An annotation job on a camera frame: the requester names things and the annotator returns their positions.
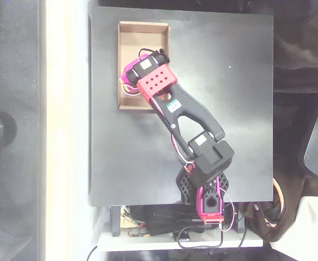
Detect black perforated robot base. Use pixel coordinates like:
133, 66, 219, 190
175, 165, 230, 206

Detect beige controller board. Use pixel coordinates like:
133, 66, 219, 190
120, 206, 138, 228

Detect small black connector box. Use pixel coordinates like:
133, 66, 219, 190
174, 231, 192, 243

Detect thin red black wires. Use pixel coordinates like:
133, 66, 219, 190
126, 227, 150, 238

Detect orange cable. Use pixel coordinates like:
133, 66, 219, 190
272, 178, 285, 228

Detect black looped cable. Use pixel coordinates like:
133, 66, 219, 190
176, 225, 248, 250

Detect white cloth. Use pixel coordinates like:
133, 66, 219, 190
270, 195, 318, 261

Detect white shelf board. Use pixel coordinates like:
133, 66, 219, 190
97, 229, 264, 252

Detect cardboard box tray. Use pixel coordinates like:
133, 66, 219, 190
117, 21, 170, 111

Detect brown blanket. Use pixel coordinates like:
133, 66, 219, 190
273, 1, 318, 71

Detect black power cable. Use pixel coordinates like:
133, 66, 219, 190
86, 244, 99, 261

